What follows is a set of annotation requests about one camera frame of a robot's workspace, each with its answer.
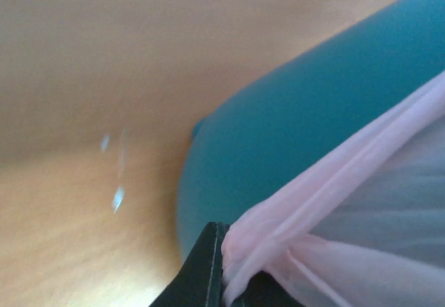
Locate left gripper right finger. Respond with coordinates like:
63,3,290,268
232,272,303,307

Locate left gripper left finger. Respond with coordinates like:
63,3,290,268
150,222,229,307

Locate pink plastic trash bag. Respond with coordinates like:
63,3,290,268
221,74,444,306

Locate teal plastic trash bin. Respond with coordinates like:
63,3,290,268
177,0,444,257

